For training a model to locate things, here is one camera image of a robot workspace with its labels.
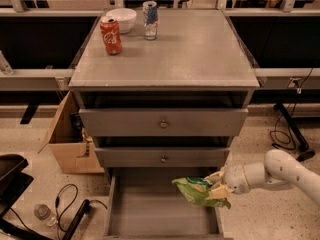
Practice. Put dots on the green rice chip bag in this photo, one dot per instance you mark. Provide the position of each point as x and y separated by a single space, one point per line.
195 190

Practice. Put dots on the clear plastic water bottle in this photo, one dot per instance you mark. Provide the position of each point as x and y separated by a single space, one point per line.
45 214

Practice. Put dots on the black desk leg right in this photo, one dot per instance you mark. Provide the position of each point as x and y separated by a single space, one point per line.
296 141

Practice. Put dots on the black bottle in box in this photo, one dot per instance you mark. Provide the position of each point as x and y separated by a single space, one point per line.
76 126

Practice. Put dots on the red soda can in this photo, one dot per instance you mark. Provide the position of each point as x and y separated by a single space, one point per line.
110 31

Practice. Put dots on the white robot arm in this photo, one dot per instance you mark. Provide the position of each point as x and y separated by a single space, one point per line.
278 171

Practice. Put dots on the middle grey drawer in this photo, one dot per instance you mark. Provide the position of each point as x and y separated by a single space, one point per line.
162 157

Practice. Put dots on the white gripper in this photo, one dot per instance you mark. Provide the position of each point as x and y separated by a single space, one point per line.
234 180

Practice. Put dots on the grey drawer cabinet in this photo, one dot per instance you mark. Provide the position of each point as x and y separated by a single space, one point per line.
195 62

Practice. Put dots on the blue silver energy drink can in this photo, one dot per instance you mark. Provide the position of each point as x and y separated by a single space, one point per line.
150 14

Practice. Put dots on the cardboard box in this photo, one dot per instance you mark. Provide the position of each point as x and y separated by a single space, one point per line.
73 152

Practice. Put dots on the top grey drawer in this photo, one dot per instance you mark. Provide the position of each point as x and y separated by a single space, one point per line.
163 122

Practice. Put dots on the open bottom grey drawer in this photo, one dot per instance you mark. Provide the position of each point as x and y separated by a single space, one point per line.
144 204

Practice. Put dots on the white bowl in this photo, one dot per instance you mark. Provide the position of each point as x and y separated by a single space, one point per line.
126 18

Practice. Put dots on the black chair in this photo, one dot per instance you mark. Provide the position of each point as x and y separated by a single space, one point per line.
13 182

